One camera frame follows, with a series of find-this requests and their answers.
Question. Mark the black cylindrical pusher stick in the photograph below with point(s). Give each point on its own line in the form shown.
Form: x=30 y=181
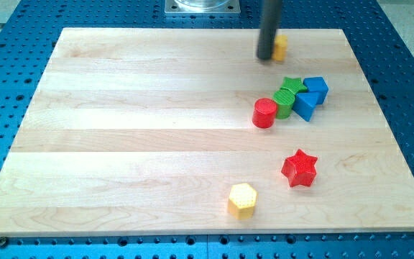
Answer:
x=269 y=23

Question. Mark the yellow block behind stick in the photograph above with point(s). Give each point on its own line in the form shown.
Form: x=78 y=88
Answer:
x=280 y=48

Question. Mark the yellow hexagon block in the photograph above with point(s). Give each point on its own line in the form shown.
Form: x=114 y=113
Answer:
x=242 y=201

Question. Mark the red star block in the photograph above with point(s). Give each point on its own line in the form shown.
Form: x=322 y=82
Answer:
x=300 y=169

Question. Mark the red cylinder block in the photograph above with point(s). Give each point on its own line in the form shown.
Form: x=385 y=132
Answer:
x=264 y=113

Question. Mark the light wooden board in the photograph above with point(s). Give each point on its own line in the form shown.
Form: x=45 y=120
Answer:
x=144 y=132

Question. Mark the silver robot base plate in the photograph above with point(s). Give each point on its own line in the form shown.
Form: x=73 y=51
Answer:
x=202 y=7

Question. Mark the green star block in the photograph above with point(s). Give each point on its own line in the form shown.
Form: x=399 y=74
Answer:
x=294 y=85

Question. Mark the blue triangle block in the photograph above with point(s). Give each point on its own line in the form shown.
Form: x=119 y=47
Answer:
x=305 y=104

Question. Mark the blue cube block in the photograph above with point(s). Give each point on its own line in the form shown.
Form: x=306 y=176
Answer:
x=318 y=85

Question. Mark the green cylinder block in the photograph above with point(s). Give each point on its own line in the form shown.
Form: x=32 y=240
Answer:
x=284 y=100

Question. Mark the blue perforated metal table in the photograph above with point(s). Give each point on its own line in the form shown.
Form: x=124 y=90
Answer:
x=27 y=39

